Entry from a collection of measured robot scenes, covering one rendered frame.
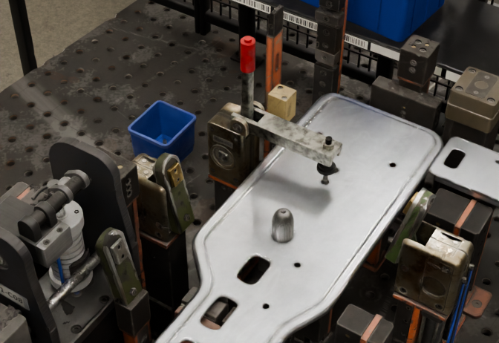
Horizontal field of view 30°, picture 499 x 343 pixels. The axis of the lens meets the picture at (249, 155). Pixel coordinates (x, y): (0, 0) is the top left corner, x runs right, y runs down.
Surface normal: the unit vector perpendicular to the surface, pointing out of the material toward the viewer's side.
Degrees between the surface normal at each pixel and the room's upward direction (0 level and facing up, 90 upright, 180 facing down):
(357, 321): 0
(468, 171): 0
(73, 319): 0
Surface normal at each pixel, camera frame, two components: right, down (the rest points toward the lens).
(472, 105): -0.54, 0.56
